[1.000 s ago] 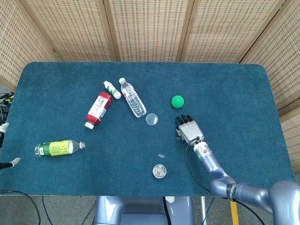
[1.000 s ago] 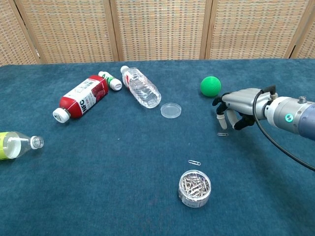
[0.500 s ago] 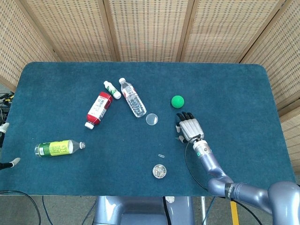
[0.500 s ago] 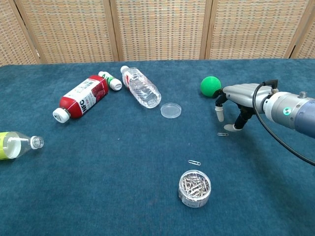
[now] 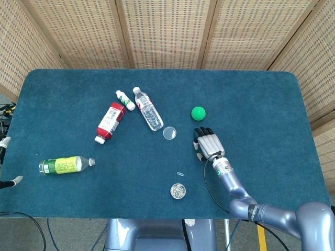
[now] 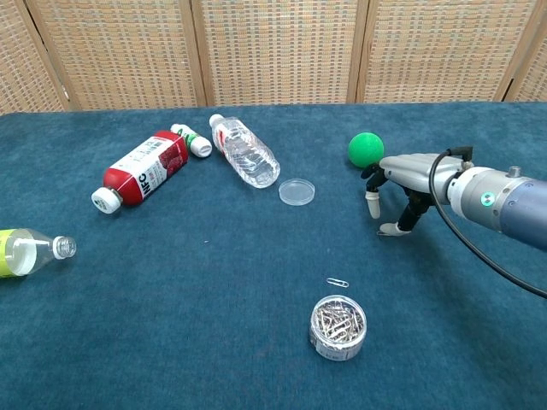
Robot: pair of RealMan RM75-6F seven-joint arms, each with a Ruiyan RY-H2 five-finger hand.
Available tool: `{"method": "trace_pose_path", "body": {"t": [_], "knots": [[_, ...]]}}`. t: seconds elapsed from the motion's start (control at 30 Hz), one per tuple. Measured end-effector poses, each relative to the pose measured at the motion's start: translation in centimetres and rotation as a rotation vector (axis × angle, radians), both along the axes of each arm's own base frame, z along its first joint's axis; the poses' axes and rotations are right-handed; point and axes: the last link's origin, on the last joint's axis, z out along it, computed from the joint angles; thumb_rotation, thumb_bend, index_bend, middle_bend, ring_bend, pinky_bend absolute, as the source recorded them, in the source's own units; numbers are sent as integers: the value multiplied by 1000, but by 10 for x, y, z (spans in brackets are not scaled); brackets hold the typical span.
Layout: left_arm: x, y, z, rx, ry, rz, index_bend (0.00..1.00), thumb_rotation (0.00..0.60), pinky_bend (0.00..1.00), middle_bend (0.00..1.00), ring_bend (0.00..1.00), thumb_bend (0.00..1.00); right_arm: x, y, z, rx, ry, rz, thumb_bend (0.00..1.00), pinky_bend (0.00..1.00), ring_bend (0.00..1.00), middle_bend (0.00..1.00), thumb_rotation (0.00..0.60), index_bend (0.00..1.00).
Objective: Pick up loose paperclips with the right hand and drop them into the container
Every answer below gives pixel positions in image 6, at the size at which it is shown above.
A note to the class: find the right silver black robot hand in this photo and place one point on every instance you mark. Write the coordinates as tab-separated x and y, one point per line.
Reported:
414	175

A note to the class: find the clear jar of paper clips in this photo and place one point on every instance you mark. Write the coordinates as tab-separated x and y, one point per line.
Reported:
337	326

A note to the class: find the green foam ball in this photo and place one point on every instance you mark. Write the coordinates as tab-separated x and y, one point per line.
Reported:
364	148

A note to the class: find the clear round plastic lid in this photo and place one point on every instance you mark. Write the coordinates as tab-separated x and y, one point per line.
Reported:
297	192

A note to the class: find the clear plastic water bottle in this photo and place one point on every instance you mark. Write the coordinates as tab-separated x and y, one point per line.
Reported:
248	154

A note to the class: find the woven wooden folding screen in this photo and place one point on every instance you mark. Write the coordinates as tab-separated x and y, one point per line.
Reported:
278	51

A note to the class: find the small white green bottle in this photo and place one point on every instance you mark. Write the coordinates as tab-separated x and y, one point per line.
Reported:
197	143

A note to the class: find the red white juice bottle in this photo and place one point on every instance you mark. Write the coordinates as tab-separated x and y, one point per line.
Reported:
141	171

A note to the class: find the blue felt table cover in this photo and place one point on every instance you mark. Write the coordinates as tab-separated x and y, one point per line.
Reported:
171	320

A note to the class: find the empty yellow-green label bottle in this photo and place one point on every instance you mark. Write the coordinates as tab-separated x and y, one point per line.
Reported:
25	252

